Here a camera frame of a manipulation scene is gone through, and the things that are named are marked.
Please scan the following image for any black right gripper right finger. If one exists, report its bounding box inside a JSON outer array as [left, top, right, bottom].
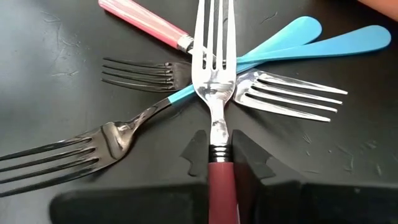
[[233, 129, 398, 224]]

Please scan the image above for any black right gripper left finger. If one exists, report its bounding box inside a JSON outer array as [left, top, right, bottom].
[[49, 129, 208, 224]]

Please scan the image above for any teal-handled black fork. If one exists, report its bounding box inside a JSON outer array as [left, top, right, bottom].
[[0, 16, 323, 198], [101, 24, 392, 93]]

